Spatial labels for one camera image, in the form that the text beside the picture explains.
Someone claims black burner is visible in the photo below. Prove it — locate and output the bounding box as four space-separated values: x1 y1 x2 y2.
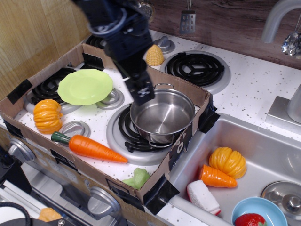
85 35 106 49
160 50 231 94
106 104 170 166
24 67 80 115

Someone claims silver oven knob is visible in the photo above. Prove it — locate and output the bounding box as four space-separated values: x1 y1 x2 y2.
87 186 120 218
8 138 36 163

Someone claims red toy strawberry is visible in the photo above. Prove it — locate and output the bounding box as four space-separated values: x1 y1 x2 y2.
234 213 267 226

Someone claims black back left burner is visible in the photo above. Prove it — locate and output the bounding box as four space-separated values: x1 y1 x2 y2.
85 35 106 49

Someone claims silver stove knob back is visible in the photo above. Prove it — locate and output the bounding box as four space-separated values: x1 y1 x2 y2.
154 36 175 54

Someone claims white red toy cheese wedge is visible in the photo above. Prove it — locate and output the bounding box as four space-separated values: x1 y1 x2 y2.
186 180 221 215

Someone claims black front right burner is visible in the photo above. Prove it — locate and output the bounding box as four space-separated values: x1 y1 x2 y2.
106 104 170 166

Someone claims light green plastic plate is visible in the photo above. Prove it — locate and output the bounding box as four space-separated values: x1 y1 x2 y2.
57 69 113 105

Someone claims hanging silver strainer ladle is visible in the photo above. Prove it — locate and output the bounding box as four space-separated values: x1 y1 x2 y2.
138 0 156 23

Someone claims stainless steel pot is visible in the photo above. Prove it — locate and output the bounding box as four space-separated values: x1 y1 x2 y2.
129 83 196 148

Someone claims green toy vegetable piece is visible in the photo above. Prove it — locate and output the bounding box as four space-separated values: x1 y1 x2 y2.
122 168 150 190

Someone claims black back right burner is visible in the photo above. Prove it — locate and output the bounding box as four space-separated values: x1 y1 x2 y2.
160 50 231 94

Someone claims orange toy pumpkin in box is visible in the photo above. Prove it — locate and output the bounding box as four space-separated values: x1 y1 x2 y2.
33 99 63 134

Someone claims black front left burner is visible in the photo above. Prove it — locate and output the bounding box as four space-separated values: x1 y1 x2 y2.
24 67 80 115

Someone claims orange carrot half in sink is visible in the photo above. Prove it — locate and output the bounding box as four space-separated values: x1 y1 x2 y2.
198 165 238 188

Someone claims orange toy pumpkin in sink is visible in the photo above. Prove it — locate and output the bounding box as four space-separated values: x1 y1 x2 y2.
209 147 247 179

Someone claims silver sink basin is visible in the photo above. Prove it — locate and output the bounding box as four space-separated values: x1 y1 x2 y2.
169 114 301 226

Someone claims yellow toy corn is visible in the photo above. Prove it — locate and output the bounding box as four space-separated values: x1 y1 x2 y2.
146 44 164 66

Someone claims silver pot lid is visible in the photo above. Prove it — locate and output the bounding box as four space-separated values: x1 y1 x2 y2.
261 181 301 226

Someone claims silver oven knob left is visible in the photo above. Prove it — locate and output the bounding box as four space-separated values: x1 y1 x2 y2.
8 138 36 163

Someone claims light blue bowl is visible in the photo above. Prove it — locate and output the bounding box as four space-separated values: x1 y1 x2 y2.
231 197 288 226

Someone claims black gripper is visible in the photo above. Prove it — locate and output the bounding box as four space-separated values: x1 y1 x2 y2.
88 9 155 105

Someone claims silver stove knob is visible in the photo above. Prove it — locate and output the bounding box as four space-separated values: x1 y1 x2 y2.
59 121 91 137
154 36 175 54
96 89 125 110

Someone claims silver stove knob front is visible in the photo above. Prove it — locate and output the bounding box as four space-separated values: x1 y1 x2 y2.
59 121 91 137

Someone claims orange toy piece bottom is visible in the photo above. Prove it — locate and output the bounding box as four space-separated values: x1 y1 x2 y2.
38 207 62 222

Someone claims black cable bottom left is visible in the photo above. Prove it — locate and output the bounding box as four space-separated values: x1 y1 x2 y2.
0 201 32 226

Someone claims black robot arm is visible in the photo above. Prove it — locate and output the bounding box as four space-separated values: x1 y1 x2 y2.
74 0 155 105

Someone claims silver stove knob middle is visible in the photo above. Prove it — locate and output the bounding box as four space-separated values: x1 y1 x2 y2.
96 89 125 110

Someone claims orange toy carrot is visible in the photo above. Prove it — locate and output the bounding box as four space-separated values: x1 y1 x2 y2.
51 132 128 163

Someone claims brown cardboard fence box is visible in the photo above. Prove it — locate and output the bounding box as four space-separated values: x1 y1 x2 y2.
0 44 212 214

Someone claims silver toy faucet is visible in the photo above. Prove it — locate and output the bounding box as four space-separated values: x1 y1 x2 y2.
261 0 301 134

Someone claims silver oven knob right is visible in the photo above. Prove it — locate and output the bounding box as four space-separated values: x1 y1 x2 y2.
87 186 120 218

